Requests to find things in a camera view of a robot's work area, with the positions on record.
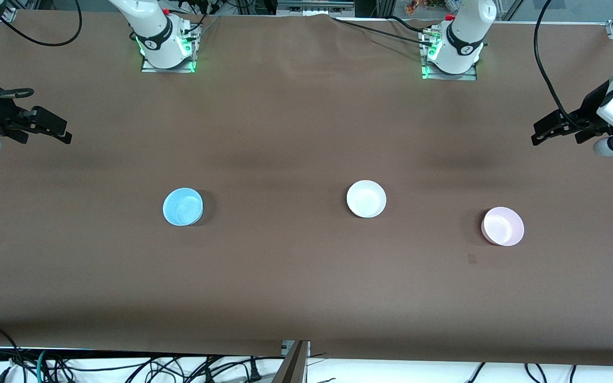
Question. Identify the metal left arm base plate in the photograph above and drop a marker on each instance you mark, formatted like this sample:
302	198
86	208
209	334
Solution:
447	76

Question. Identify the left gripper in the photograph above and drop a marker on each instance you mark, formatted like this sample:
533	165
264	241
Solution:
586	113

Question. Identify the pink bowl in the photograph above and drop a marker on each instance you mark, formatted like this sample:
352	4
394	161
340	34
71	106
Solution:
503	226

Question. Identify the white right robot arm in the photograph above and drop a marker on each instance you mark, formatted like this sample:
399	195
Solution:
157	37

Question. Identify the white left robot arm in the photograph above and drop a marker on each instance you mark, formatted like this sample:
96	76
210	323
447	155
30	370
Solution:
463	42

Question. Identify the brown table cover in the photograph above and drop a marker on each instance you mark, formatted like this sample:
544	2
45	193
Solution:
285	133

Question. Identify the dark brown post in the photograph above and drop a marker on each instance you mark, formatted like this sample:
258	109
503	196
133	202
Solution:
291	369

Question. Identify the orange background item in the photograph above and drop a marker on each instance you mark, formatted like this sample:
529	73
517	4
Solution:
415	6

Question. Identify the blue bowl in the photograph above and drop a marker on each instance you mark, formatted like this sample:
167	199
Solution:
183	207

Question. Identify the white bowl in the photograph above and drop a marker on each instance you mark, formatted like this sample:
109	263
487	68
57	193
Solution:
366	199

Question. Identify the black power plug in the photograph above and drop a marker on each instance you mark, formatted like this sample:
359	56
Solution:
255	374

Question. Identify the aluminium frame rail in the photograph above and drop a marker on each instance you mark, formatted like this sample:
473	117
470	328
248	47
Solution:
314	6

